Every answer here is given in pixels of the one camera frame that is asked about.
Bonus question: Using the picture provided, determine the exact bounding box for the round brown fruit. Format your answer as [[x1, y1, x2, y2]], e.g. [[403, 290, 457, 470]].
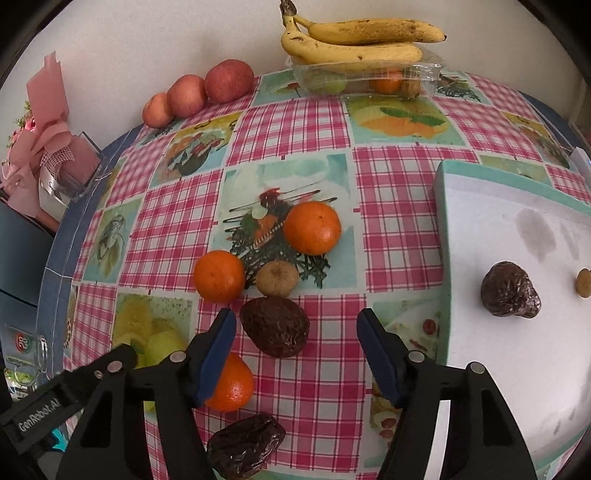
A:
[[256, 261, 300, 298]]

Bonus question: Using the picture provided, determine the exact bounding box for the elongated dark wrinkled passion fruit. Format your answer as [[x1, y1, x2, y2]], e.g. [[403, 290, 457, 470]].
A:
[[206, 414, 287, 480]]

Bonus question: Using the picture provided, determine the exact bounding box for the clear acrylic box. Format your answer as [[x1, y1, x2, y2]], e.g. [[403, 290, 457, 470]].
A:
[[39, 131, 110, 204]]

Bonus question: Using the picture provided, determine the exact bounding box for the green fruit in container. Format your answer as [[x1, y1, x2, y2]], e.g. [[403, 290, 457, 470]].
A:
[[307, 71, 349, 93]]

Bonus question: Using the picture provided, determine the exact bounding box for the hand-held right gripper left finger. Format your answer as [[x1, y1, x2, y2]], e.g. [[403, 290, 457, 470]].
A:
[[55, 308, 237, 480]]

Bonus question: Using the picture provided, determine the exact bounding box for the large orange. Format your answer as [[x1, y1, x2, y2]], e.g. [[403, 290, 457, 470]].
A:
[[283, 201, 342, 256]]

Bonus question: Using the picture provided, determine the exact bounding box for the medium orange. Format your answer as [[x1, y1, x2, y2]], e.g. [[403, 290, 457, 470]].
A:
[[193, 250, 246, 304]]

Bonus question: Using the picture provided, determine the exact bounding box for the small red apple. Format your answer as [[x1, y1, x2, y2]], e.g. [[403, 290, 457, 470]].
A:
[[142, 93, 173, 128]]

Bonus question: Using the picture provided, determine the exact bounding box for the bunch of yellow bananas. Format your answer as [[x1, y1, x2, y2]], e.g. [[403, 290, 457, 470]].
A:
[[279, 0, 424, 66], [295, 11, 447, 46]]

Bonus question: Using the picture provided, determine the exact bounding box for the large red apple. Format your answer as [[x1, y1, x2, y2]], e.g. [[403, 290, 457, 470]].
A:
[[204, 59, 256, 104]]

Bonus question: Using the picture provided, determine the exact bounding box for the pink checked printed tablecloth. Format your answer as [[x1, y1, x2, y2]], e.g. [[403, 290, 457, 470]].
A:
[[69, 69, 591, 480]]

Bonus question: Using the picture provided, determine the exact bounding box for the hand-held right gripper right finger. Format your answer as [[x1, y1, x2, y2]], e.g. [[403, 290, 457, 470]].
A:
[[356, 308, 539, 480]]

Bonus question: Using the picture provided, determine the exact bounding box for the small orange in container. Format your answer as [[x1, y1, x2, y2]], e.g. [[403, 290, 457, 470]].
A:
[[372, 73, 404, 95]]

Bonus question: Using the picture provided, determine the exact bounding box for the dark blue chair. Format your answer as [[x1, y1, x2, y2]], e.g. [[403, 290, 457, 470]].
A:
[[0, 200, 54, 305]]

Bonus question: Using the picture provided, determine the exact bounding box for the clear plastic container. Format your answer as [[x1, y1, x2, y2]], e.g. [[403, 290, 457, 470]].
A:
[[290, 58, 444, 100]]

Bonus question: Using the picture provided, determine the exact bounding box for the pink paper bouquet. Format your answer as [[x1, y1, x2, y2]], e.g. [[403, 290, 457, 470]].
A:
[[0, 52, 102, 222]]

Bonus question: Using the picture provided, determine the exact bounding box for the medium red apple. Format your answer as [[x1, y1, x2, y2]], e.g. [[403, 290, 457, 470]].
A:
[[167, 74, 208, 118]]

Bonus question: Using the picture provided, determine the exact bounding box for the clear glass mug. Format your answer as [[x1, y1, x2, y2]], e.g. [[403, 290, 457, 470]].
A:
[[4, 323, 49, 372]]

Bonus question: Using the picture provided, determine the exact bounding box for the white tray with teal rim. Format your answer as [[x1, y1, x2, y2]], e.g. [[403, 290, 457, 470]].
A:
[[434, 160, 591, 467]]

